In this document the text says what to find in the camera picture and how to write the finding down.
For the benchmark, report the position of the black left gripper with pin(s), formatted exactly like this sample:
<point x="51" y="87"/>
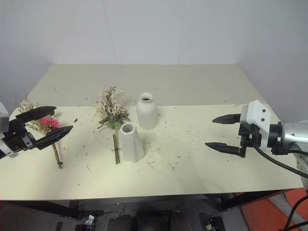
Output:
<point x="16" y="137"/>

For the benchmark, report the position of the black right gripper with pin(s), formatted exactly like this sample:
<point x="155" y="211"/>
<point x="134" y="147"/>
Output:
<point x="250" y="136"/>

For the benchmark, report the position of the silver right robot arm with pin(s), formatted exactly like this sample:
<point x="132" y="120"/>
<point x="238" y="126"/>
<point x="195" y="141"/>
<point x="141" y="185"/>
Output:
<point x="294" y="136"/>

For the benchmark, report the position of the round white bottle vase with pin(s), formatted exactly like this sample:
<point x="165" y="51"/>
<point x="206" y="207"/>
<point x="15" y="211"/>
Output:
<point x="146" y="114"/>

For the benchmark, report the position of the angular white vase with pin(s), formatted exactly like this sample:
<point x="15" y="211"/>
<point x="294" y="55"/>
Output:
<point x="131" y="146"/>

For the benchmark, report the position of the dried bouquet with pink flower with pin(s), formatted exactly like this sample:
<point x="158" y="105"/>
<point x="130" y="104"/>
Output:
<point x="49" y="122"/>

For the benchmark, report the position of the beige dried flower bouquet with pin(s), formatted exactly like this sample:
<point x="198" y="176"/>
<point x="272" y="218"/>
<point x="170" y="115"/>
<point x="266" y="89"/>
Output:
<point x="111" y="108"/>

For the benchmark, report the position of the orange floor mat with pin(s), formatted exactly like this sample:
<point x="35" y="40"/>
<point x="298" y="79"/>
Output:
<point x="264" y="211"/>

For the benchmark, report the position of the dark rounded shape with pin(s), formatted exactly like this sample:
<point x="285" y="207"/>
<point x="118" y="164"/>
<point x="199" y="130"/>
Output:
<point x="122" y="222"/>

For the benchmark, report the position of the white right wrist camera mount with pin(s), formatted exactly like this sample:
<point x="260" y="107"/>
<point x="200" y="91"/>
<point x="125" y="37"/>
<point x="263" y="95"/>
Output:
<point x="258" y="113"/>

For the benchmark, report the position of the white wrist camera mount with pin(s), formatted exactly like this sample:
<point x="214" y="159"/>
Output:
<point x="258" y="113"/>
<point x="3" y="115"/>

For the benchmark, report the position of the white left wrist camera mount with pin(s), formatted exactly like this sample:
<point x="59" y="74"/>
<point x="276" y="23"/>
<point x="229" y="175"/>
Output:
<point x="3" y="115"/>

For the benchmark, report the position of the silver metal bracket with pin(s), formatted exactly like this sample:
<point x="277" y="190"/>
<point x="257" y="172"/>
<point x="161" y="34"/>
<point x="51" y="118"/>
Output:
<point x="89" y="220"/>
<point x="211" y="224"/>

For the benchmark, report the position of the black table frame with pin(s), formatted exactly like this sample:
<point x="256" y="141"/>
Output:
<point x="144" y="201"/>

